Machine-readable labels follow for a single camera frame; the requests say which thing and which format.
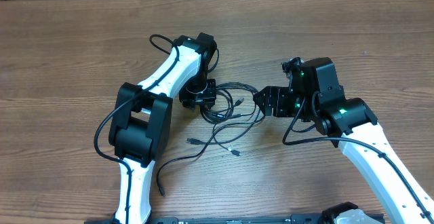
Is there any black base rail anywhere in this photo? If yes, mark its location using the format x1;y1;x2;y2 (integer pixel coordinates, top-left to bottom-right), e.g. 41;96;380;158
145;213;325;224

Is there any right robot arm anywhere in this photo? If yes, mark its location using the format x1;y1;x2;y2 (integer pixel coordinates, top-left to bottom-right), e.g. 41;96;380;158
253;57;433;223

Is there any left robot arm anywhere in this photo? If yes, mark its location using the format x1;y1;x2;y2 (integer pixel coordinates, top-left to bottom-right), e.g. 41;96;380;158
108;33;217;223

